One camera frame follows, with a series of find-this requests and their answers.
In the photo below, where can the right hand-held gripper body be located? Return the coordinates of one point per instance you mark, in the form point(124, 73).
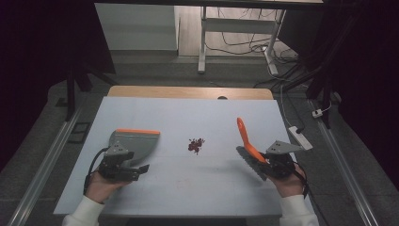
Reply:
point(282, 160)

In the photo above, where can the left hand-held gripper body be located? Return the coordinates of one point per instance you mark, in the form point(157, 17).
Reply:
point(117, 163)

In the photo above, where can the grey dustpan with orange edge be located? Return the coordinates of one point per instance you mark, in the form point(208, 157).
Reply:
point(139, 144)

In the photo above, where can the pile of red scraps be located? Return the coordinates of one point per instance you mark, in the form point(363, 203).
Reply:
point(195, 145)

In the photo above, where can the person's right hand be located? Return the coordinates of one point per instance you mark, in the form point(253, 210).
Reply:
point(288, 186)

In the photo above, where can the person's left hand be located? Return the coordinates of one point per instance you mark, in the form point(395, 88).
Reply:
point(100, 188)

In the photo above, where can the white power strip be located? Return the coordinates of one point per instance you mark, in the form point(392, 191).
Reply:
point(301, 139)

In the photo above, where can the white table cover sheet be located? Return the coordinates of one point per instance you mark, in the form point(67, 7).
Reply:
point(194, 188)

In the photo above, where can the small white adapter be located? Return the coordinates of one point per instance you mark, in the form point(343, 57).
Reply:
point(317, 113)

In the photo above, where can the black table grommet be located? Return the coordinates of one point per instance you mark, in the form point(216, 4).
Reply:
point(222, 97)

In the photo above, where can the wooden table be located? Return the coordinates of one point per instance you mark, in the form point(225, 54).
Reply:
point(188, 92)

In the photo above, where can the dark curtain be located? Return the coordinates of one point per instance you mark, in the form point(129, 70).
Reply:
point(31, 62)
point(370, 78)

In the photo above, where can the white cabinet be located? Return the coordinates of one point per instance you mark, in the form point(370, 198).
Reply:
point(138, 28)

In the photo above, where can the metal floor rail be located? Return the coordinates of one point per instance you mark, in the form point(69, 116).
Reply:
point(47, 160)
point(342, 163)

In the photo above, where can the white desk frame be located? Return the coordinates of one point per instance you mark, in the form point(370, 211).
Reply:
point(238, 25)

